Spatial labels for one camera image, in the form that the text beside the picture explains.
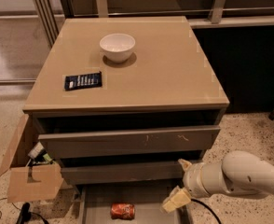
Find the red coke can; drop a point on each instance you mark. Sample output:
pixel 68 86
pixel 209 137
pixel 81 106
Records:
pixel 124 211

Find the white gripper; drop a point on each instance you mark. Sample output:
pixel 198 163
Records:
pixel 191 176

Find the metal railing frame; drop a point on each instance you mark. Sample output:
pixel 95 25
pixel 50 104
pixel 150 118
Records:
pixel 201 13

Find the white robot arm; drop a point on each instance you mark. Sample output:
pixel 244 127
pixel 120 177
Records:
pixel 239 174

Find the items inside cardboard box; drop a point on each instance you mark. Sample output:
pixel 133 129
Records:
pixel 38 156

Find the top grey drawer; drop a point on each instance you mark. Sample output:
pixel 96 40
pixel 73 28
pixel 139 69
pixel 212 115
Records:
pixel 129 142

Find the brown cardboard box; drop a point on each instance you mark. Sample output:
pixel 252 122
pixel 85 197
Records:
pixel 26 183

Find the middle grey drawer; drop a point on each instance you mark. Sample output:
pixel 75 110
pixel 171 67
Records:
pixel 127 172

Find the tan drawer cabinet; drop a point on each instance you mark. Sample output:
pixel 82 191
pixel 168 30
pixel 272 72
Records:
pixel 167 82

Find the bottom grey open drawer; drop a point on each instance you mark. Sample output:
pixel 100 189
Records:
pixel 146 196

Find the white ceramic bowl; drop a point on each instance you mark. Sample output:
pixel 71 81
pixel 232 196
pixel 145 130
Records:
pixel 117 47

